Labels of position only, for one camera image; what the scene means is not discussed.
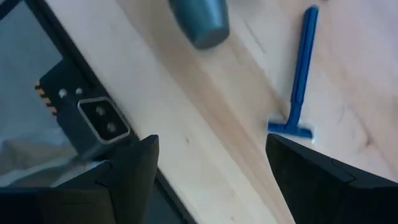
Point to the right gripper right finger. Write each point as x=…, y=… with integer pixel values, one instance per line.
x=326, y=193

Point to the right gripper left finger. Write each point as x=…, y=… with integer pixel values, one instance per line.
x=130, y=186

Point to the blue disposable razor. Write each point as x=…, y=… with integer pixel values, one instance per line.
x=303, y=62

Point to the teal cylindrical cup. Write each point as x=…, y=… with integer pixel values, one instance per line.
x=202, y=21

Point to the black camera module board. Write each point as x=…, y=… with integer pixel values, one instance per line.
x=93, y=118

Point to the black aluminium table frame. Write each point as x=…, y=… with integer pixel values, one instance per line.
x=65, y=46

